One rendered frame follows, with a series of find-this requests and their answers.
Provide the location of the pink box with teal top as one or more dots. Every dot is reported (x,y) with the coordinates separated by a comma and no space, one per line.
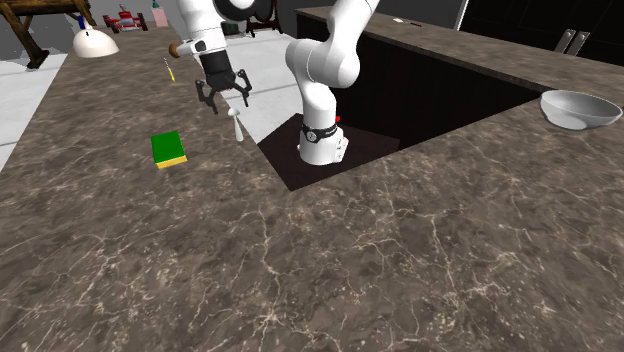
(160,17)

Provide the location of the red toy car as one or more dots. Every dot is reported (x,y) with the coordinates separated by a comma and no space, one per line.
(126,20)

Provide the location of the dark wooden chair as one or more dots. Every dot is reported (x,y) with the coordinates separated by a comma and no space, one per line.
(263,24)

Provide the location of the yellow pen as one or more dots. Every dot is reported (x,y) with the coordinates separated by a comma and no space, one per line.
(170,72)

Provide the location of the brown wooden table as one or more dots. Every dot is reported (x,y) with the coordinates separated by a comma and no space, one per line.
(24,34)

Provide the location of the white bowl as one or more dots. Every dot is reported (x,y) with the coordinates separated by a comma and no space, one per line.
(577,109)

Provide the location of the dark robot stand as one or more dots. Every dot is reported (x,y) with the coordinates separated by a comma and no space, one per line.
(287,156)

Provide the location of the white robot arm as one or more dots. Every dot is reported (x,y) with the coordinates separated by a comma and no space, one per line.
(319,63)

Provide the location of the green sponge with yellow base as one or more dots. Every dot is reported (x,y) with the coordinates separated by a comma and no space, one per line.
(167,146)

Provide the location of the brown round object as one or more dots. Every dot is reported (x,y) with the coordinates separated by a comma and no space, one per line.
(172,50)

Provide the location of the small white flat object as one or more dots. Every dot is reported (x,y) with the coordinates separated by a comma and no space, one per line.
(398,20)

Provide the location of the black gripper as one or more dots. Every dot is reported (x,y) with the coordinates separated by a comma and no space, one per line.
(218,68)

